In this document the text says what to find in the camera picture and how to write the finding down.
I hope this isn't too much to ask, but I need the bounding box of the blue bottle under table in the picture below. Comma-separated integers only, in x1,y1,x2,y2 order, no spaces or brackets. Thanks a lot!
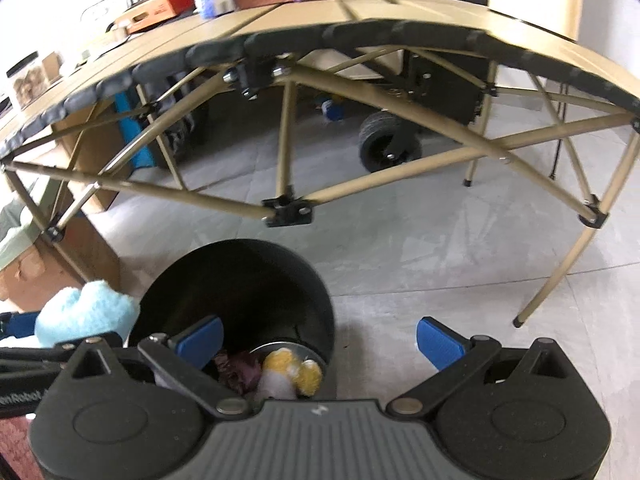
320,99,344,122

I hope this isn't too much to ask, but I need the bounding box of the clear jar with snacks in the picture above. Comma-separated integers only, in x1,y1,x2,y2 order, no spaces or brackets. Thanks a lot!
6,51,49,110

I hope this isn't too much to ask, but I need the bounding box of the black round trash bin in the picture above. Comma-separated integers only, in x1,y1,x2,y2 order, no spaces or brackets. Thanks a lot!
129,238,335,417

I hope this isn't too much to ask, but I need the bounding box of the black wheeled cart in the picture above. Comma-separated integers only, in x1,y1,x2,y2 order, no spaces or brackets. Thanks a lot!
359,49,497,172

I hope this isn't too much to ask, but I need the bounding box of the blue bag under table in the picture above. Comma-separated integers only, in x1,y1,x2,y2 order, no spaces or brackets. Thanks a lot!
114,90,155,170

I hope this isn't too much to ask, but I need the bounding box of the yellow white plush trash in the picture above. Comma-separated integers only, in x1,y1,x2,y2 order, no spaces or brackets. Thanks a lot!
255,348,323,402

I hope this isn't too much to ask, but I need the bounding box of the red cardboard box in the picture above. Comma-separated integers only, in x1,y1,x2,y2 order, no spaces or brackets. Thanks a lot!
113,0,194,35

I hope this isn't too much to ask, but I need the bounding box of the brown cardboard box with bag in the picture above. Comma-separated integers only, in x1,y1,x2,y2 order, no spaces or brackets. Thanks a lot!
1,180,120,312

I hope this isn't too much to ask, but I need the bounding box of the tan folding camping table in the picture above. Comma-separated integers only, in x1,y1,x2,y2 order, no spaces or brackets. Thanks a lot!
1,0,639,326

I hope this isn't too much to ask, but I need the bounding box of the pink fluffy rug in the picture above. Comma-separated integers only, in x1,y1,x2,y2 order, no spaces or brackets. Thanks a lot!
1,416,43,480

